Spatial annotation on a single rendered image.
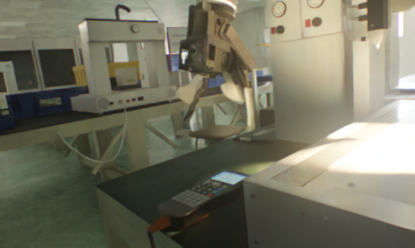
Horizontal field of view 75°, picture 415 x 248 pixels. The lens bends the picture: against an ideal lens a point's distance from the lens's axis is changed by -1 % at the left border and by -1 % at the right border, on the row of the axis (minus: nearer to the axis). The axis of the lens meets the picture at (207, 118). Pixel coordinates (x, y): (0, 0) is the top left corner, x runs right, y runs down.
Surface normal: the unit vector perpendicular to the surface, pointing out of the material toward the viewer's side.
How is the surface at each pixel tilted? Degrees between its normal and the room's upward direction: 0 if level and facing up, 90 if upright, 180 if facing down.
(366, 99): 90
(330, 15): 90
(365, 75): 90
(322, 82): 90
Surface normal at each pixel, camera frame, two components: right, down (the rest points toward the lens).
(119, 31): 0.66, 0.06
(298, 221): -0.74, 0.19
